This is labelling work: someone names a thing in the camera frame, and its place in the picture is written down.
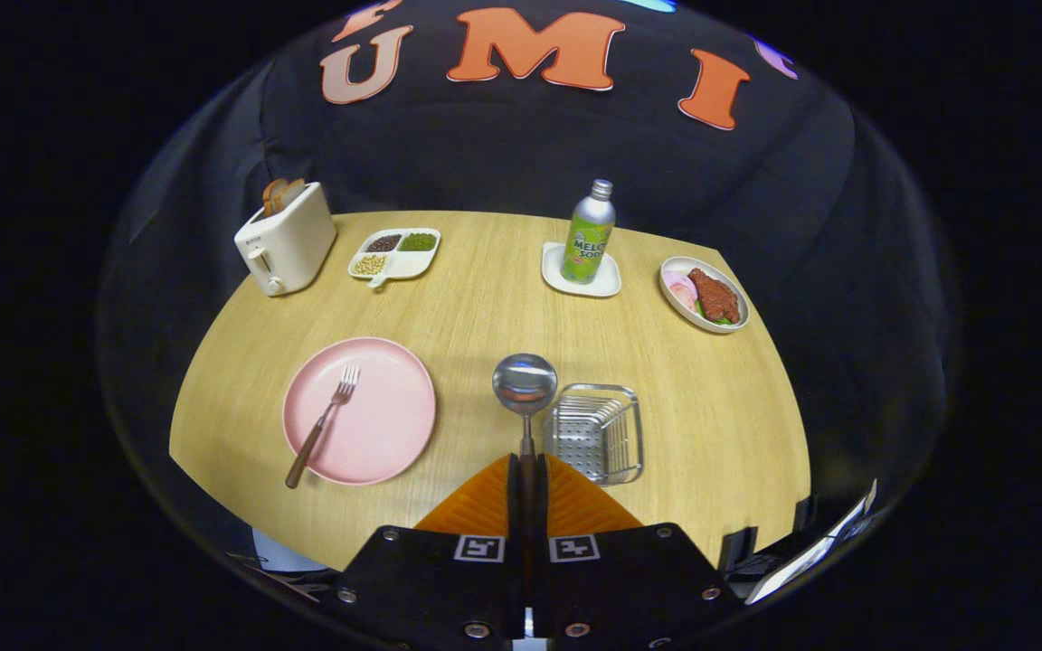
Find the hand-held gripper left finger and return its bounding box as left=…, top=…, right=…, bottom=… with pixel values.
left=337, top=454, right=526, bottom=647

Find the green drink bottle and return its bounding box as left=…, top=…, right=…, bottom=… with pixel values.
left=561, top=179, right=617, bottom=285

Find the metal wire basket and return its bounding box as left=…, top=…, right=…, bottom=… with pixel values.
left=543, top=383, right=645, bottom=486

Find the white divided dish with beans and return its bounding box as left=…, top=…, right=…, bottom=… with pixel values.
left=347, top=228, right=442, bottom=288

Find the white toaster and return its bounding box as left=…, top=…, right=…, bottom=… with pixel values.
left=233, top=182, right=338, bottom=297

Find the white bowl with meat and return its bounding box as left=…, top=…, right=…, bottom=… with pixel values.
left=659, top=257, right=751, bottom=335

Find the wooden-handled metal spoon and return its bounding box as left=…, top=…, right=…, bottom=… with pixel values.
left=492, top=354, right=559, bottom=543

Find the wooden-handled metal fork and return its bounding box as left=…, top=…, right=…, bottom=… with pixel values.
left=285, top=364, right=361, bottom=490

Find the black backdrop cloth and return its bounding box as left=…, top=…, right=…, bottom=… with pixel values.
left=96, top=0, right=956, bottom=580

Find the white square coaster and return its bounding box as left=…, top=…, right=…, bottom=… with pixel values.
left=541, top=241, right=622, bottom=298

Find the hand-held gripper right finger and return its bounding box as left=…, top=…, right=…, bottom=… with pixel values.
left=535, top=454, right=744, bottom=647

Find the pink plate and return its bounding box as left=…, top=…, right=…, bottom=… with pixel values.
left=282, top=337, right=437, bottom=486

